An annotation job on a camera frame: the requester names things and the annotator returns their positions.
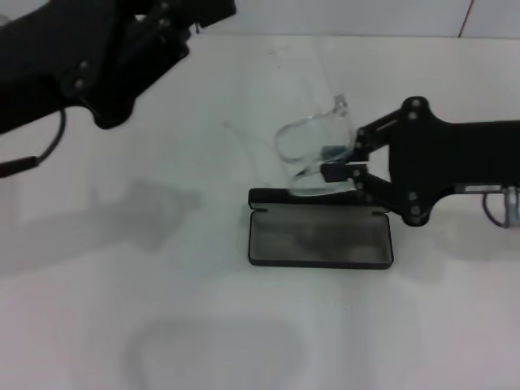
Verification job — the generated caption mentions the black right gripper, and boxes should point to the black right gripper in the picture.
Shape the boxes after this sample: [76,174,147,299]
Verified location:
[319,96,520,227]

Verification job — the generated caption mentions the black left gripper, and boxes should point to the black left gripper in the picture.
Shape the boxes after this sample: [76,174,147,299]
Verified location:
[0,0,191,131]

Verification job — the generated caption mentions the clear white-framed glasses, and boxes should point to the clear white-framed glasses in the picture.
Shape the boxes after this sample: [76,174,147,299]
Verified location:
[224,37,359,197]

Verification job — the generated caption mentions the black glasses case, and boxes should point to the black glasses case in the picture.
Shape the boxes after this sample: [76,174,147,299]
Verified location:
[247,187,396,270]

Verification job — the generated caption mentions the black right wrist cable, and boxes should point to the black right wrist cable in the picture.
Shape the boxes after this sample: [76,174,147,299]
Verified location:
[481,185,520,230]

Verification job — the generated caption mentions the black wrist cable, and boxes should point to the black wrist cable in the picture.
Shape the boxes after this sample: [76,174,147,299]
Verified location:
[0,106,68,179]
[481,185,520,230]

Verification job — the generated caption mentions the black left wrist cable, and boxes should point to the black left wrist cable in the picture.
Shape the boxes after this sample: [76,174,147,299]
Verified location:
[0,106,68,179]

